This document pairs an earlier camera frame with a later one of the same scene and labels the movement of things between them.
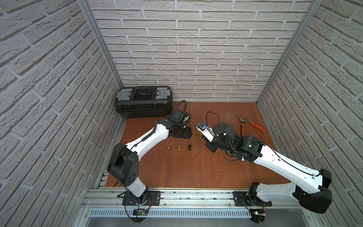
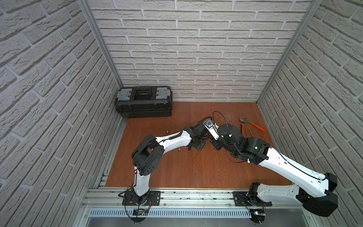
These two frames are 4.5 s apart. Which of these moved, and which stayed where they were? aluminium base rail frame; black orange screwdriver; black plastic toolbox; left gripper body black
Moved: left gripper body black
Stayed: black orange screwdriver; aluminium base rail frame; black plastic toolbox
